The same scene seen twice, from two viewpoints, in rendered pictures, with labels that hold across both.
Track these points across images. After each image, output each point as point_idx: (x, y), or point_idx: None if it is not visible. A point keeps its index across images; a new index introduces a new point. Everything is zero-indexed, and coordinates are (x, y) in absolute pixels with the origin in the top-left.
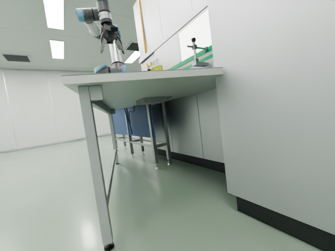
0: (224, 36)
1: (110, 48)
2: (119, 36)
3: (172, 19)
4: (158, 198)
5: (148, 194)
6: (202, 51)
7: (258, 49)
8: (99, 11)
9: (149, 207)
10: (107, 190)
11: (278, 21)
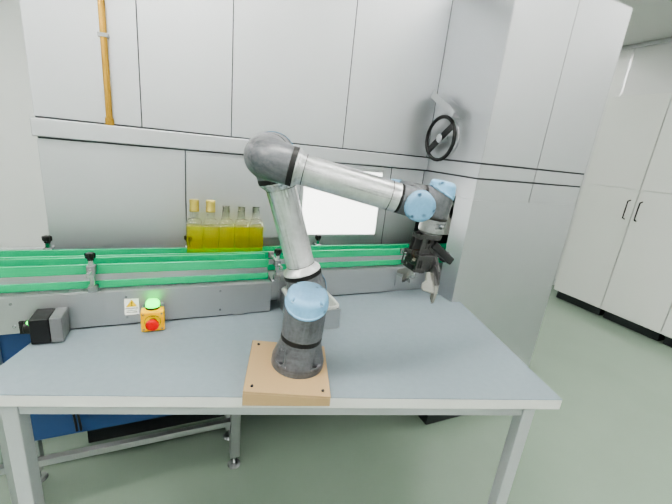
0: (469, 275)
1: (298, 222)
2: None
3: (284, 120)
4: (379, 487)
5: (362, 499)
6: (394, 250)
7: (487, 295)
8: (445, 221)
9: (402, 503)
10: None
11: (501, 283)
